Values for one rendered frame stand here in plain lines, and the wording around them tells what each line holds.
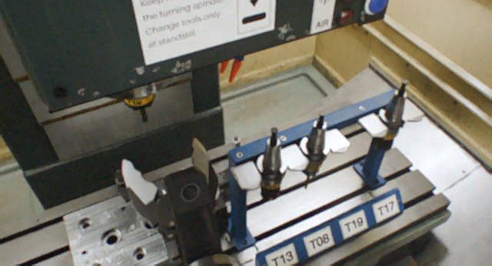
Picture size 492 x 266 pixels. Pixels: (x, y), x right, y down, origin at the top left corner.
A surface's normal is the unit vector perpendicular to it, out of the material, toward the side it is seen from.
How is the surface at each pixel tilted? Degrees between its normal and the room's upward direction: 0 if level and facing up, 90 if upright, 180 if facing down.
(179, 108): 90
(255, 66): 90
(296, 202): 0
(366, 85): 24
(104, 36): 90
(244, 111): 0
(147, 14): 90
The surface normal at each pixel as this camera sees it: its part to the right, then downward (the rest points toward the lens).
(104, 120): 0.48, 0.63
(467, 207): -0.37, -0.52
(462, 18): -0.89, 0.32
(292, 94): 0.00, -0.70
